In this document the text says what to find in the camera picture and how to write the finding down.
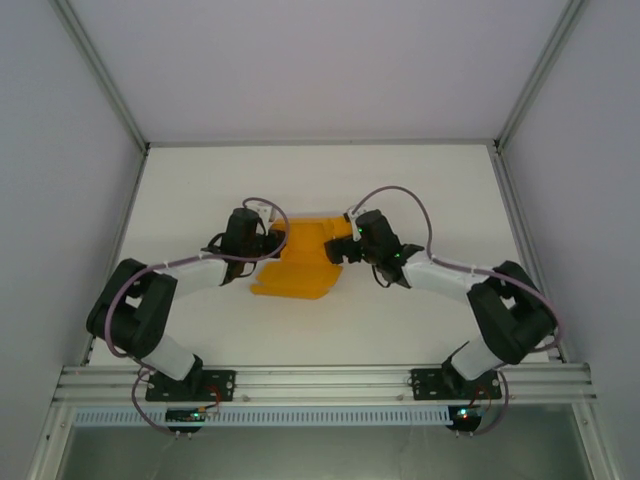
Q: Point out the yellow paper box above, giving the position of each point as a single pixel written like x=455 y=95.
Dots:
x=300 y=280

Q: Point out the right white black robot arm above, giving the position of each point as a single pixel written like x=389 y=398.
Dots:
x=515 y=320

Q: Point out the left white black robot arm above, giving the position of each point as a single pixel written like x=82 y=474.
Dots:
x=135 y=310

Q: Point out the small circuit board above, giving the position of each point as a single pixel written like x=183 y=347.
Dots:
x=185 y=415
x=465 y=414

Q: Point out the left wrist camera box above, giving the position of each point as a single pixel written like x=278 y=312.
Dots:
x=264 y=212

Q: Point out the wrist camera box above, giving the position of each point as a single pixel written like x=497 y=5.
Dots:
x=351 y=218
x=264 y=212

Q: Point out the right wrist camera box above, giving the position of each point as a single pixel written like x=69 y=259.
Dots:
x=351 y=218

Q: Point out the aluminium side rail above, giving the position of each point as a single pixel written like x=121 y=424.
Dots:
x=125 y=220
x=512 y=200

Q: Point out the long aluminium mounting rail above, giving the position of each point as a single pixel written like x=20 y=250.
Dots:
x=325 y=382

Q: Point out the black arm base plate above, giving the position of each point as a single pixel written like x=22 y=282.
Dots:
x=425 y=382
x=222 y=380

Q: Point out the aluminium frame post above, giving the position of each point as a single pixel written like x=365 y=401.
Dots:
x=105 y=75
x=535 y=75

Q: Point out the aluminium frame leg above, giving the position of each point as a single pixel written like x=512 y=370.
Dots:
x=50 y=440
x=595 y=440

